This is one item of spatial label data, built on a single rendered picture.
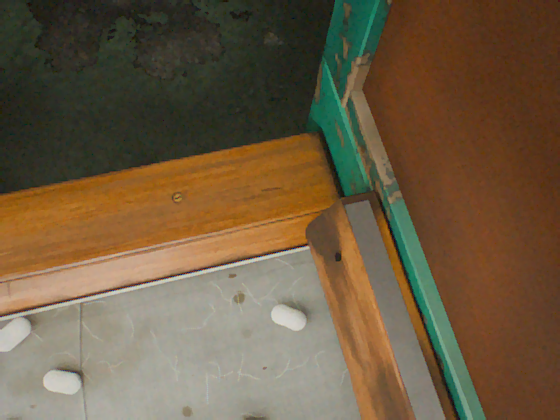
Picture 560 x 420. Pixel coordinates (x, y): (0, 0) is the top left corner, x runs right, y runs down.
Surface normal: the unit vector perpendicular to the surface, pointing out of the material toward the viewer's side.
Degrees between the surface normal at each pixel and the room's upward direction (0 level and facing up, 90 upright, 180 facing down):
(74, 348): 0
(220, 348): 0
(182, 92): 0
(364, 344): 67
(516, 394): 90
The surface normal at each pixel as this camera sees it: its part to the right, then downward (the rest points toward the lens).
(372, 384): -0.85, 0.04
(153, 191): 0.07, -0.39
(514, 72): -0.96, 0.22
